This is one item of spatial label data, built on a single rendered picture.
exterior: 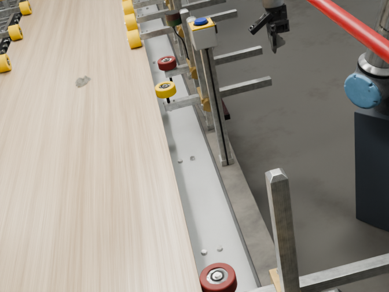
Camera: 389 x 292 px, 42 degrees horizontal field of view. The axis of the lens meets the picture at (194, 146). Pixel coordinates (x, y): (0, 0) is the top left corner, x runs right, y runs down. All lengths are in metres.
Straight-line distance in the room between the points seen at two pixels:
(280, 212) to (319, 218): 1.60
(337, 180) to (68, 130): 1.52
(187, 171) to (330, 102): 1.74
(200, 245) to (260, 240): 0.23
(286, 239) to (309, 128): 2.24
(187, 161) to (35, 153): 0.59
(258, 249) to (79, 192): 0.54
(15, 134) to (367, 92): 1.30
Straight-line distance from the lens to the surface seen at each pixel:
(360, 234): 2.50
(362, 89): 1.96
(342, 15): 0.27
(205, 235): 1.65
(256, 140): 3.18
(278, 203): 0.97
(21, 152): 1.83
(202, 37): 1.55
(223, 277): 1.14
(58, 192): 1.55
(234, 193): 1.66
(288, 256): 1.07
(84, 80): 2.18
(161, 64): 2.16
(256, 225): 1.54
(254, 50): 2.24
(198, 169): 1.94
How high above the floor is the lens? 1.74
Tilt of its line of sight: 33 degrees down
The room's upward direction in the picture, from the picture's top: 13 degrees counter-clockwise
